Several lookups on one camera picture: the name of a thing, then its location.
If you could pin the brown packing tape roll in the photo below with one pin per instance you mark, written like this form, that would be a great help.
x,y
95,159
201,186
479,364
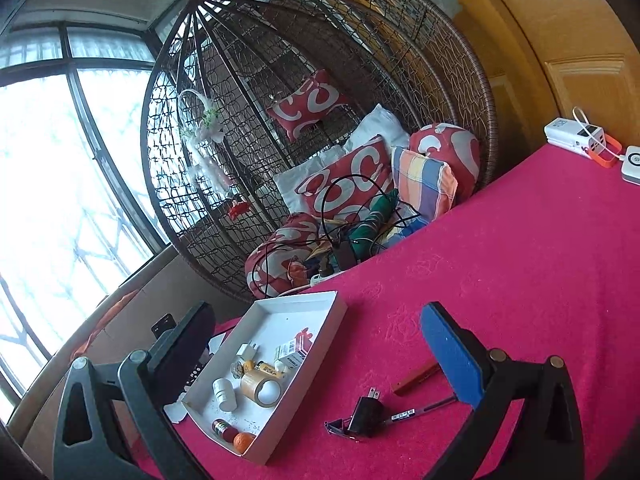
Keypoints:
x,y
252,385

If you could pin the green cloth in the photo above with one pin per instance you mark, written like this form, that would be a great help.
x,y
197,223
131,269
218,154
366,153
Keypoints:
x,y
370,225

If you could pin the white feather dreamcatcher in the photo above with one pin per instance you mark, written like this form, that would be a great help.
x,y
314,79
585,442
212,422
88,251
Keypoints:
x,y
207,125

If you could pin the white power bank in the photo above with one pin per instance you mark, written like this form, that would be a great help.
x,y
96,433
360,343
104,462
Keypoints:
x,y
565,132

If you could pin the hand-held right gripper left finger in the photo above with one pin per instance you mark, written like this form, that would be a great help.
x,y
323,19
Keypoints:
x,y
192,340

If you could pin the yellow lighter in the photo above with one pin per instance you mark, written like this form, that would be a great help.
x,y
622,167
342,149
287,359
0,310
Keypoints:
x,y
267,370

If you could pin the black power adapter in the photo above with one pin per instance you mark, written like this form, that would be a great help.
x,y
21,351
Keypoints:
x,y
345,255

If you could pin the wooden door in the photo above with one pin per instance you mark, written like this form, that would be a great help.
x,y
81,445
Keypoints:
x,y
575,35

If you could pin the wicker hanging chair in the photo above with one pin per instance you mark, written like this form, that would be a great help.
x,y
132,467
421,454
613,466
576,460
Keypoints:
x,y
240,110

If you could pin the black smartphone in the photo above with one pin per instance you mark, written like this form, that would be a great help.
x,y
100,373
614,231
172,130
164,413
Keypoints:
x,y
162,326

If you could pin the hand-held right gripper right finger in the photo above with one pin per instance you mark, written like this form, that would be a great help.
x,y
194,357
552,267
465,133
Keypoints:
x,y
452,360

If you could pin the black pen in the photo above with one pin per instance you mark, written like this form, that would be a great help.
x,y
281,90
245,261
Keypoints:
x,y
415,411

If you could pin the black framed window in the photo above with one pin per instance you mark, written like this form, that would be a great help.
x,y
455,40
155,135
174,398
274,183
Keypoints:
x,y
50,160

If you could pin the red and white box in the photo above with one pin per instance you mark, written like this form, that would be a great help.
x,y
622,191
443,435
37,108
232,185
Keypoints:
x,y
292,352

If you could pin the black binder clip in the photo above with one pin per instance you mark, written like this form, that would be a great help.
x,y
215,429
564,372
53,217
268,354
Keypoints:
x,y
336,426

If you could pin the flat red white cushion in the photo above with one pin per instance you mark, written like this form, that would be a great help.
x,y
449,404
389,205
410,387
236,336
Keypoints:
x,y
350,170

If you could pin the brown flat stick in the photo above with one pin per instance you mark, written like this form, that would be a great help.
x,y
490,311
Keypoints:
x,y
415,379

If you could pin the orange fruit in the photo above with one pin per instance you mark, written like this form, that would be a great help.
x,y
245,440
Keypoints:
x,y
243,442

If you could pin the small white bottle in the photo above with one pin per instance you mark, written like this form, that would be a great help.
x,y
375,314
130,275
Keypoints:
x,y
224,394

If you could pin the white power strip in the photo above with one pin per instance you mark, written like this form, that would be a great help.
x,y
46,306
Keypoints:
x,y
325,276

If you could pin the plaid pillow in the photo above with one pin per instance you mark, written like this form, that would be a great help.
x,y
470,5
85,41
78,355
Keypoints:
x,y
425,185

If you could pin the round red white cushion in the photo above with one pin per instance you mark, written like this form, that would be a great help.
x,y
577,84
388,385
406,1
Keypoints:
x,y
450,150

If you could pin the magenta embossed blanket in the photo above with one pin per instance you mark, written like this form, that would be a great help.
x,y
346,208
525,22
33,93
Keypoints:
x,y
500,260

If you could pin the small brown round object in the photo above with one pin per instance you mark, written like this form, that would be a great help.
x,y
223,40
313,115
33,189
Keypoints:
x,y
238,370

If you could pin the small red white pillow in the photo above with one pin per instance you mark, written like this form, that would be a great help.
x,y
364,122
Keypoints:
x,y
310,105

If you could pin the red white seat cushion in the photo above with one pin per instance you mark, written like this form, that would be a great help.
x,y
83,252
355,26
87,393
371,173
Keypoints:
x,y
280,250

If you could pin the white charger plug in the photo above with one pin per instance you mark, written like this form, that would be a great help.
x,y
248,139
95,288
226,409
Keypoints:
x,y
247,352

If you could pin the small white square device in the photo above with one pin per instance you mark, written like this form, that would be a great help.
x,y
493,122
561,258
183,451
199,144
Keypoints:
x,y
632,160

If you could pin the white cardboard tray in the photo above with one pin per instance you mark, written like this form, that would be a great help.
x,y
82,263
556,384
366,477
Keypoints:
x,y
285,320

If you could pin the black charger plug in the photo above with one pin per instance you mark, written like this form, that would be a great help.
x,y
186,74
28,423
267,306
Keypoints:
x,y
366,412

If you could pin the small red bottle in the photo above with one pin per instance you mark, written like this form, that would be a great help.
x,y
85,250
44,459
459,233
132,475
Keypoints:
x,y
224,430

